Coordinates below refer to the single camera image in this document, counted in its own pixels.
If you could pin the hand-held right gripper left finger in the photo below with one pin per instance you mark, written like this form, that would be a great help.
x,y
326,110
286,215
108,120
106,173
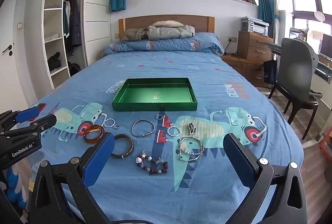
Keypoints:
x,y
98,159

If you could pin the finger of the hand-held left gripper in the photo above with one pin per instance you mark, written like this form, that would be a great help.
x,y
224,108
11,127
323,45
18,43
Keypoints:
x,y
26,113
39,124

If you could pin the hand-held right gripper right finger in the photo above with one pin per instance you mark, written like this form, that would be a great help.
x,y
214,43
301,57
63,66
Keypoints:
x,y
238,159

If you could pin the amber translucent bangle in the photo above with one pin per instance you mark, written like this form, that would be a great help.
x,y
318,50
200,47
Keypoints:
x,y
93,140

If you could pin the dark brown wooden bangle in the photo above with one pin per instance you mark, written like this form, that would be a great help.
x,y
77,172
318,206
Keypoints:
x,y
131,147

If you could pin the silver cuff bangle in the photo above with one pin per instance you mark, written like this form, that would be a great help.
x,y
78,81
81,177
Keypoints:
x,y
146,134

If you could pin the twisted silver hoop earring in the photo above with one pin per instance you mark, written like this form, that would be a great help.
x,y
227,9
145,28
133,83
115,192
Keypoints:
x,y
173,135

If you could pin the green metal tray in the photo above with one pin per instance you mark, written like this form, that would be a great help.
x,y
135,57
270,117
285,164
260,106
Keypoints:
x,y
155,91

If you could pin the white door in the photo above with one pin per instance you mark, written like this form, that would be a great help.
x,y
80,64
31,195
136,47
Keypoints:
x,y
15,70

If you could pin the black clothes on shelf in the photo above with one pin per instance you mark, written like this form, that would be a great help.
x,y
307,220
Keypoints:
x,y
54,61

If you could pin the black backpack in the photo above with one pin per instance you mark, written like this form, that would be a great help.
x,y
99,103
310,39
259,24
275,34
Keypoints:
x,y
74,69

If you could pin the folded white clothes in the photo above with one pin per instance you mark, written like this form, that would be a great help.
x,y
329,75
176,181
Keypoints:
x,y
53,37

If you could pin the low wooden nightstand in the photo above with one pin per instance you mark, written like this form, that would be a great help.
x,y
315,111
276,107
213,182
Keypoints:
x,y
246,68

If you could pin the black bag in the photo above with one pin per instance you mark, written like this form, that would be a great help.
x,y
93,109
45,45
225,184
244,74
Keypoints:
x,y
270,72

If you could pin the hanging dark coat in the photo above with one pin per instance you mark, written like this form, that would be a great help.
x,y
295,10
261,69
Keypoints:
x,y
75,24

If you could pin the hanging green white jacket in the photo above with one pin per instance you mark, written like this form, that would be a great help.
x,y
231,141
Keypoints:
x,y
66,18

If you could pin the grey black chair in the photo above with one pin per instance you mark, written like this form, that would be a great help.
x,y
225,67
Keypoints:
x,y
294,65

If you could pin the blue cartoon print bedsheet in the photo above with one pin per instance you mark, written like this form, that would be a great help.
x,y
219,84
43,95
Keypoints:
x,y
181,65

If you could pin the wooden drawer chest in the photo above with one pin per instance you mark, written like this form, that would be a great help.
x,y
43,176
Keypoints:
x,y
251,46

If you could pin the grey desk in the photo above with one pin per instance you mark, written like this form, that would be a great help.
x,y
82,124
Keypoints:
x,y
324,68

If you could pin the white open wardrobe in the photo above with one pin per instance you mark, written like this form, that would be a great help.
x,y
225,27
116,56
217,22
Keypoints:
x,y
97,11

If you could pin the khaki jacket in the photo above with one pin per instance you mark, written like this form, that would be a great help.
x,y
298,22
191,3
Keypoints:
x,y
132,34

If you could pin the blue pillow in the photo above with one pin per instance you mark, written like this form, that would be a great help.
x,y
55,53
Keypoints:
x,y
166,44

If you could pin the white printer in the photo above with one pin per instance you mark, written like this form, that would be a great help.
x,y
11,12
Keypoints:
x,y
255,25

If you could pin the computer monitor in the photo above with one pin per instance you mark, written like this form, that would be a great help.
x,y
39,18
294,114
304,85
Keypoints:
x,y
326,46

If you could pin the grey puffer jacket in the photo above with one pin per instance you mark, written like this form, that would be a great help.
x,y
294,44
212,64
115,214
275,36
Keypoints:
x,y
168,31

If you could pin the round white lamp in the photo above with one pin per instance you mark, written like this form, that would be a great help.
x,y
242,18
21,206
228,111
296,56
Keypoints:
x,y
319,16

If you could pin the wall light switch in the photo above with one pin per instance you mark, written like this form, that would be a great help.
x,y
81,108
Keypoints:
x,y
19,25

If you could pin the wall power outlet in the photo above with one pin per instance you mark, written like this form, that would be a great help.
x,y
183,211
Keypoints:
x,y
232,39

